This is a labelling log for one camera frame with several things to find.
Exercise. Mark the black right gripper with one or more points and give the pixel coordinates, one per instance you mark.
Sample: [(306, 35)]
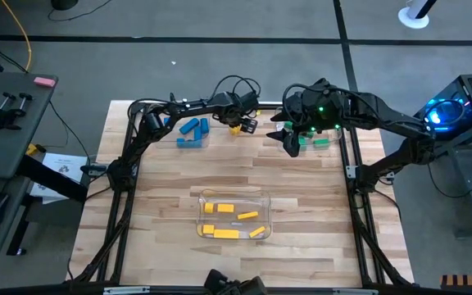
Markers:
[(318, 106)]

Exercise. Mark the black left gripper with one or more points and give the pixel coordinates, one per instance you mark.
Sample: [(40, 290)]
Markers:
[(242, 119)]

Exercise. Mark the small blue wooden block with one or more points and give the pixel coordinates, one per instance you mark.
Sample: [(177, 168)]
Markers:
[(198, 132)]

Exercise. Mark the blue wooden cube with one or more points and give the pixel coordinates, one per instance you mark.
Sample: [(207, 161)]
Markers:
[(166, 121)]

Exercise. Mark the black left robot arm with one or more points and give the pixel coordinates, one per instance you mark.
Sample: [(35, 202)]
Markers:
[(137, 143)]

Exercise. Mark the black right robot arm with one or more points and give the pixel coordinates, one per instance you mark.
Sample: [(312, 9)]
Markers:
[(383, 116)]

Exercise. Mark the clear plastic bin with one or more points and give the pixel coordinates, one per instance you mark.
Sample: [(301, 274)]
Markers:
[(240, 196), (335, 138), (172, 131)]

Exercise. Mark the black bulky object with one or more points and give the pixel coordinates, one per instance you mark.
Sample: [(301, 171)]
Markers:
[(236, 284)]

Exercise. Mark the white round stand base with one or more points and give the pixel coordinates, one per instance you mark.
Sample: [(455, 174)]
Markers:
[(408, 18)]

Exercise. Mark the computer tower with lights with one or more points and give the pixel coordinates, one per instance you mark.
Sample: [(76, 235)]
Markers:
[(457, 106)]

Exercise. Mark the white paper sheet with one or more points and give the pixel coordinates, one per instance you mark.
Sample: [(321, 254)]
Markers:
[(62, 168)]

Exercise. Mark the grey metal stand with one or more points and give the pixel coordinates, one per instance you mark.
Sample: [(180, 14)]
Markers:
[(469, 176)]

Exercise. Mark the pink eraser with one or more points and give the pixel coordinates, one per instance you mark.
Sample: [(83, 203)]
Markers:
[(45, 81)]

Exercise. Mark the yellow black small object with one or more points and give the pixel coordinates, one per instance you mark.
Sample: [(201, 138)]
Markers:
[(33, 149)]

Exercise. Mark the black round base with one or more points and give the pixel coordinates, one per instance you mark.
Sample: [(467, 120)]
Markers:
[(64, 4)]

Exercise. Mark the black clamp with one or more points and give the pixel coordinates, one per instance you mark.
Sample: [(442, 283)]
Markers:
[(4, 116)]

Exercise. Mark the orange black striped object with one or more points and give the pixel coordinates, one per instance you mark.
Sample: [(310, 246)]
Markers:
[(469, 281)]

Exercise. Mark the black aluminium table frame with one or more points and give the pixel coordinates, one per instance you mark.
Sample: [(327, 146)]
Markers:
[(344, 155)]

